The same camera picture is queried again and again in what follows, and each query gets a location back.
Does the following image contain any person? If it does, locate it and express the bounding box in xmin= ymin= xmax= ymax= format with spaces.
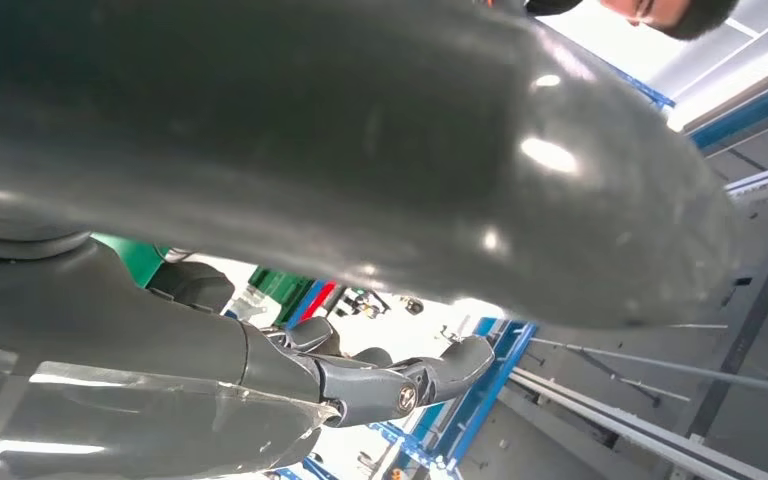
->
xmin=476 ymin=0 xmax=740 ymax=42

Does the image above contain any red barrier tape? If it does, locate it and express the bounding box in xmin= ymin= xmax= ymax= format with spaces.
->
xmin=300 ymin=281 xmax=338 ymax=323

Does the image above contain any black zip case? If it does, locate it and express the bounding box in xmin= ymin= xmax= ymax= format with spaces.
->
xmin=146 ymin=260 xmax=237 ymax=315

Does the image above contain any green plastic crate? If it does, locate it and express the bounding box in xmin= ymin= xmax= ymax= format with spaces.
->
xmin=248 ymin=266 xmax=316 ymax=328

